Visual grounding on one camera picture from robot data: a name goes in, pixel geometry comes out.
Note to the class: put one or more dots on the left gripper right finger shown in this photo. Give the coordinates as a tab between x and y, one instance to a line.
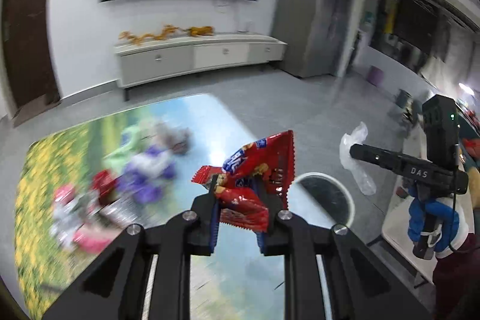
275	239

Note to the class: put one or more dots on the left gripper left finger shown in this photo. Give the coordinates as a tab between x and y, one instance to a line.
204	232

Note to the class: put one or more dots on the red snack wrapper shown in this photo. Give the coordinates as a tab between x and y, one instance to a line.
271	161

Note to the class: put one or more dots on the golden dragon ornament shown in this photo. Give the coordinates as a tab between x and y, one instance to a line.
168	31

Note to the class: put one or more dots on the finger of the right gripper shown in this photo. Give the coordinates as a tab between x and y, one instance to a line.
383	158

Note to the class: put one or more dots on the red crumpled wrapper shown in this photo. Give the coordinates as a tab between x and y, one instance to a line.
104	183

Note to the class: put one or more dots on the purple stool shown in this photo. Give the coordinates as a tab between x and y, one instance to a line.
375	76

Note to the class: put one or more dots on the clear plastic bag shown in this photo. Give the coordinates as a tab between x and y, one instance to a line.
363	180

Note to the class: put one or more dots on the white round trash bin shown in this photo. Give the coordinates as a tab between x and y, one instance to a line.
322	200

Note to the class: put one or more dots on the dark brown door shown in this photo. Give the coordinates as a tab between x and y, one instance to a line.
29	68

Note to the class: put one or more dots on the white low tv cabinet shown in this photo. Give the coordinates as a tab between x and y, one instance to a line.
153	60

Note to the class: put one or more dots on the right blue white gloved hand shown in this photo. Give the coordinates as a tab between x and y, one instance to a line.
441	221

